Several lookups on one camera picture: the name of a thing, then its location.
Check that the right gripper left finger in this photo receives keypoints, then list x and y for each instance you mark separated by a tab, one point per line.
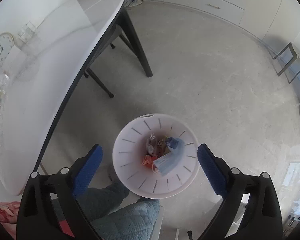
67	184

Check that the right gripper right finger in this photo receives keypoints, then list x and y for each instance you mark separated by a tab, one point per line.
262	218

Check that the pink paper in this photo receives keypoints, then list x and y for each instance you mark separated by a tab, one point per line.
148	160

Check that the light blue face mask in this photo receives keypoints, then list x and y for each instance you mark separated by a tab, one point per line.
165	164

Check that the blue paper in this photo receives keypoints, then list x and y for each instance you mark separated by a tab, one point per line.
172	143

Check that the brown torn snack wrapper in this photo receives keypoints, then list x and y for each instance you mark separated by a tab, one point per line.
155	145

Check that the white slotted trash bin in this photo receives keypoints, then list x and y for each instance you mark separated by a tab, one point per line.
130	148

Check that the white card box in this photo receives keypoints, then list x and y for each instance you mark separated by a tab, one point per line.
13	61

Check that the red floral jacket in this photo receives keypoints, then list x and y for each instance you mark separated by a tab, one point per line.
5	212

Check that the clear glass pitcher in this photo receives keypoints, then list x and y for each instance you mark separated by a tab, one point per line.
27	32

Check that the person's legs in teal trousers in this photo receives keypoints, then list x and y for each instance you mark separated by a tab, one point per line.
101	207

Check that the white oval table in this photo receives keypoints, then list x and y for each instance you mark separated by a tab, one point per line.
69	36

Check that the grey stool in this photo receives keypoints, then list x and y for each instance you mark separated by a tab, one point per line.
295	53

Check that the round white wall clock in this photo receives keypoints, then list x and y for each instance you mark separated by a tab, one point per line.
6	44

